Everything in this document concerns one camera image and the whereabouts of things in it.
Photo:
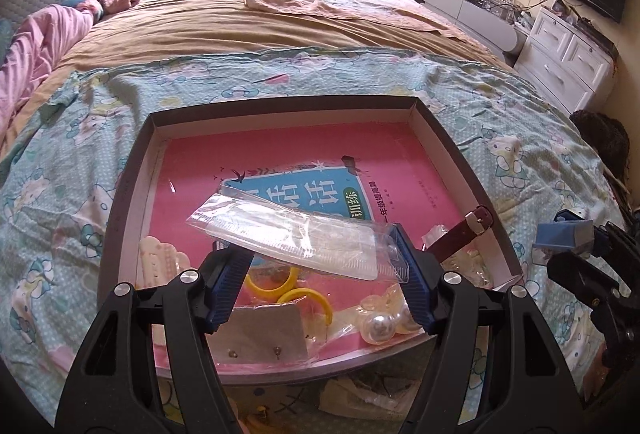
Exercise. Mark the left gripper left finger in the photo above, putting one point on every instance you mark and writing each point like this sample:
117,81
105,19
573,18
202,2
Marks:
223,273

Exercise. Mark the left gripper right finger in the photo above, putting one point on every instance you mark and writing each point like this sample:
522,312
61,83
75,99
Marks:
418,273

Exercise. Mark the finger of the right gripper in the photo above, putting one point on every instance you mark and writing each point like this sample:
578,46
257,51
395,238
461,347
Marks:
583,229
589,285

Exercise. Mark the white card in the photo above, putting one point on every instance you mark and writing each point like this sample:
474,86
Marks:
332,244

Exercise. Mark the pearl hair clip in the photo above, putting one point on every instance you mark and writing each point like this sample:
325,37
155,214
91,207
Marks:
379,318

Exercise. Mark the cream white hair claw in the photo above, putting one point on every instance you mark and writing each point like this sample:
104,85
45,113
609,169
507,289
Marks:
160,262

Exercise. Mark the yellow rings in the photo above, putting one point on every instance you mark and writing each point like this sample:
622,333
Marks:
290,291

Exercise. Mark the earring card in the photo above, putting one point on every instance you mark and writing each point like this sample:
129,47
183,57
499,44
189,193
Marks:
268,334

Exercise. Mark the beige item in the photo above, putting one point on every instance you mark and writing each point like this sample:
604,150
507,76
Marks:
382,398

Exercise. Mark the dark shallow cardboard box tray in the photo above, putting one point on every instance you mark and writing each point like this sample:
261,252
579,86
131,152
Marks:
478,236

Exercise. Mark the white drawer cabinet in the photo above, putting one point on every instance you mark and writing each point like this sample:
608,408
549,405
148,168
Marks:
565,66

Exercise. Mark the Hello Kitty teal bed sheet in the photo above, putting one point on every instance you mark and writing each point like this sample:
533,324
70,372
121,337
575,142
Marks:
528,156

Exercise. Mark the white grey dressing table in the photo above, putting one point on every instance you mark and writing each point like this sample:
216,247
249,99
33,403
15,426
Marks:
495,33

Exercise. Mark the tan brown blanket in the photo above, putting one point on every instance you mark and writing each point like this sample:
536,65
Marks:
159,29

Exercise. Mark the pink floral thin blanket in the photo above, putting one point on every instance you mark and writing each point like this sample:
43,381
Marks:
405,14

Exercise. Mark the pink quilt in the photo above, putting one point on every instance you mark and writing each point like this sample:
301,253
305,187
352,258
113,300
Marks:
37,47

